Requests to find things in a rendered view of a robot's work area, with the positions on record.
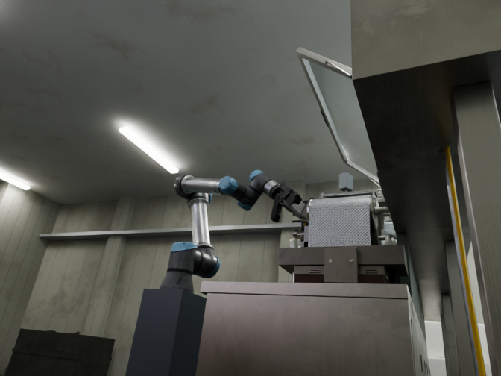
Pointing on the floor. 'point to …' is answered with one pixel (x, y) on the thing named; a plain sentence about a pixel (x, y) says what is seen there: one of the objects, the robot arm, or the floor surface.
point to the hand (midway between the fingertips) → (303, 219)
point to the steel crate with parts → (60, 354)
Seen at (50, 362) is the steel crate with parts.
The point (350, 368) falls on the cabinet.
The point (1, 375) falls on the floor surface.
